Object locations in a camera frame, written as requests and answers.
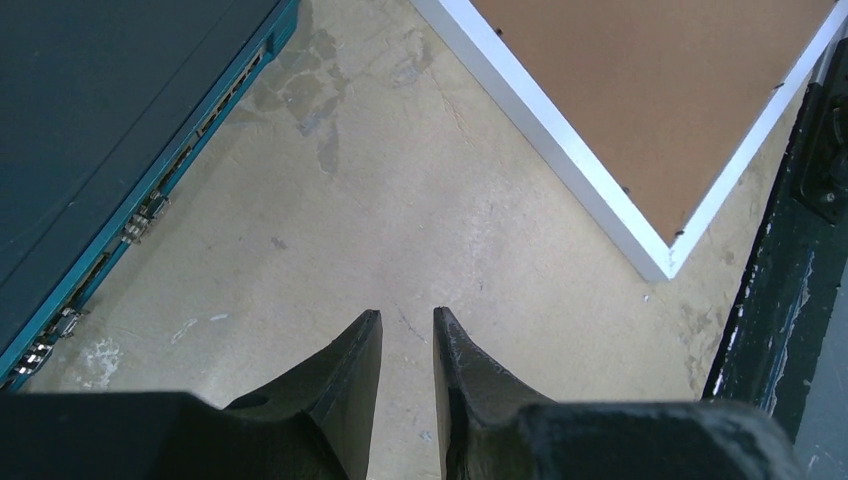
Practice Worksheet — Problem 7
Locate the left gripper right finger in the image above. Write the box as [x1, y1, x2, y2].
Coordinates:
[433, 307, 803, 479]

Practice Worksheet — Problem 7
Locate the white picture frame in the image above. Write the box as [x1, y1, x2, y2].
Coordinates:
[413, 1, 847, 282]

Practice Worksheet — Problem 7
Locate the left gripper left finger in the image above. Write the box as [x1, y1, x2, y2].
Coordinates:
[1, 310, 383, 479]

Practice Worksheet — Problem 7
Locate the brown cardboard backing board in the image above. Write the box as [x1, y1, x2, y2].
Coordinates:
[476, 0, 833, 242]

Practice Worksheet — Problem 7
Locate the dark network switch box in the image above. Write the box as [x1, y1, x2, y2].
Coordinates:
[1, 1, 299, 392]

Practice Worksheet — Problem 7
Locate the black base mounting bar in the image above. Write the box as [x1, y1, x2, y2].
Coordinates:
[703, 37, 847, 443]

